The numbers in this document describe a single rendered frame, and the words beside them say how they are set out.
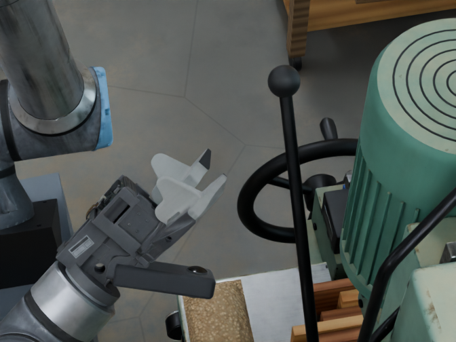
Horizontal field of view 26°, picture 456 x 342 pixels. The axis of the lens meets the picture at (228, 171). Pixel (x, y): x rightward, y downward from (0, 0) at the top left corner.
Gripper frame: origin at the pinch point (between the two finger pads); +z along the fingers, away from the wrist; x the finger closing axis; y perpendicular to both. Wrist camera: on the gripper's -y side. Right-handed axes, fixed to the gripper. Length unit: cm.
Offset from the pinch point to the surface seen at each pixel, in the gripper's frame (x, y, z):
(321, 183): 50, -26, 6
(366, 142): -16.2, -5.1, 11.8
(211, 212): 144, -39, -20
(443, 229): -21.8, -14.6, 10.5
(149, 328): 122, -42, -49
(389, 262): -39.2, -5.4, 5.2
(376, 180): -15.5, -8.9, 9.8
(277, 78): -5.9, 3.3, 10.9
